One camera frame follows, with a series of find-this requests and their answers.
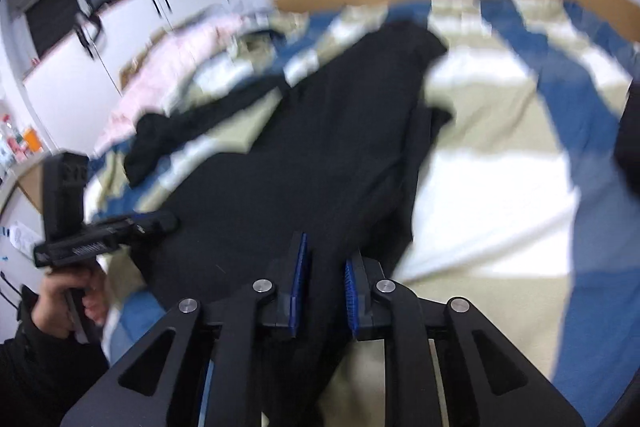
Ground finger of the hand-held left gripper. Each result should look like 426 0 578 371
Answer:
127 209 181 241

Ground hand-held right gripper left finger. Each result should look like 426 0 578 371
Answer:
60 231 313 427

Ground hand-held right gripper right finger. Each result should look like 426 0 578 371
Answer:
344 254 586 427

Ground black ribbed knit top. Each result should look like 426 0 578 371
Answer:
124 77 291 188

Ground black pants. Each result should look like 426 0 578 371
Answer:
131 21 453 427

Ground person's left forearm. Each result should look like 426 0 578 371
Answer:
0 287 109 427

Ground person's left hand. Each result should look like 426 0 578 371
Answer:
31 267 109 340

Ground pile of small desk items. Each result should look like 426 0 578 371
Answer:
0 99 44 168

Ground pink blanket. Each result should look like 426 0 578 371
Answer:
95 14 246 152

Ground blue beige checked duvet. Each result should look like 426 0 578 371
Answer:
82 0 640 427

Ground dark window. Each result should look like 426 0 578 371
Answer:
25 0 81 58

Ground white wardrobe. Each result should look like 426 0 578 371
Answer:
20 0 231 98

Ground black strap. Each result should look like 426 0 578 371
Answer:
74 11 104 58

